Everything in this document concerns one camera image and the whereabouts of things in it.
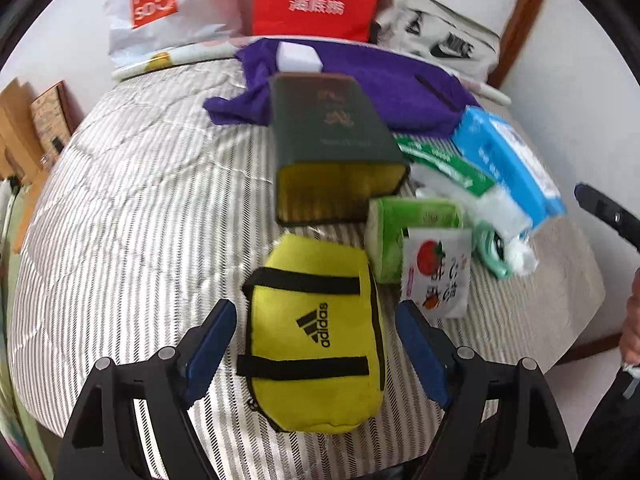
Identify wooden bed frame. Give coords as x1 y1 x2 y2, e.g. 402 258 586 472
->
487 0 551 88

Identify red paper bag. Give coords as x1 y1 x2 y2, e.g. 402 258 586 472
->
250 0 388 43

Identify brown cardboard box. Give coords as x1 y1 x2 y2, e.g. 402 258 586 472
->
30 82 86 168

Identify blue tissue box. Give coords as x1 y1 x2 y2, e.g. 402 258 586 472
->
452 106 568 231

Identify purple towel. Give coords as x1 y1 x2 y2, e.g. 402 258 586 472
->
202 37 481 136

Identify white plastic shopping bag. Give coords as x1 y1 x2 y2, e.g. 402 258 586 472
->
102 0 251 68

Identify dark green box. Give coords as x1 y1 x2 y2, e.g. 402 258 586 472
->
268 72 412 226

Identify teal tape roll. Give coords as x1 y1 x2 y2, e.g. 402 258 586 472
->
472 222 513 281

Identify light green tissue pack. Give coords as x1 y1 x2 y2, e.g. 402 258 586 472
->
364 197 465 286

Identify dark green wet wipes packet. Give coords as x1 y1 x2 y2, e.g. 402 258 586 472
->
397 136 496 198

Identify person's right hand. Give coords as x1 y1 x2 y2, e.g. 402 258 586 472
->
620 267 640 367

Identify wooden furniture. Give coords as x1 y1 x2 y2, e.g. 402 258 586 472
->
0 77 51 256

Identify grey waist bag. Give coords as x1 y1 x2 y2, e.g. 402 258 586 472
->
370 0 501 78

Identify white tomato print tissue packet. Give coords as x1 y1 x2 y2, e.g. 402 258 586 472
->
400 226 473 320

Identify white sponge block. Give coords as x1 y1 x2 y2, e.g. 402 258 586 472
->
276 40 322 76

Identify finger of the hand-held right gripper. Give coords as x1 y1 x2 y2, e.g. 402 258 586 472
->
574 182 640 252

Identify person's dark trousers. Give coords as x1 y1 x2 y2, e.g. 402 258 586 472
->
575 367 640 480

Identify yellow zip pouch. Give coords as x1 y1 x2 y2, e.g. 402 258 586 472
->
242 232 388 435

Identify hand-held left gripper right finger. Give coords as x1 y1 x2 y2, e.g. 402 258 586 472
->
395 300 578 480

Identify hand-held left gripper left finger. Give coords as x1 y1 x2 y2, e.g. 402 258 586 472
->
55 299 238 480

